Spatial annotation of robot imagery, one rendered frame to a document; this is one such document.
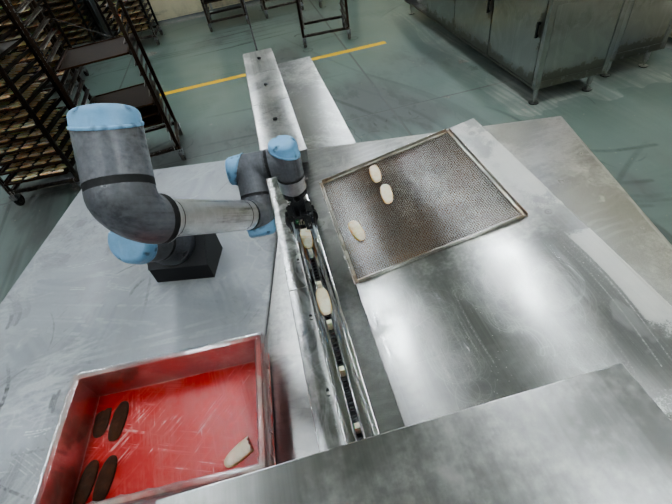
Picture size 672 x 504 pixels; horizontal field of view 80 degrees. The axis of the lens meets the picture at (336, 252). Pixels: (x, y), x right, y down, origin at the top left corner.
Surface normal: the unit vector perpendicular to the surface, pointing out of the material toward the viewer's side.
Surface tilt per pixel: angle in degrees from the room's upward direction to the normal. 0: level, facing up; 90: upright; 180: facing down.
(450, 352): 10
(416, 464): 0
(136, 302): 0
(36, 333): 0
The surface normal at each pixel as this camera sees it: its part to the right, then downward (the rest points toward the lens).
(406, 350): -0.30, -0.64
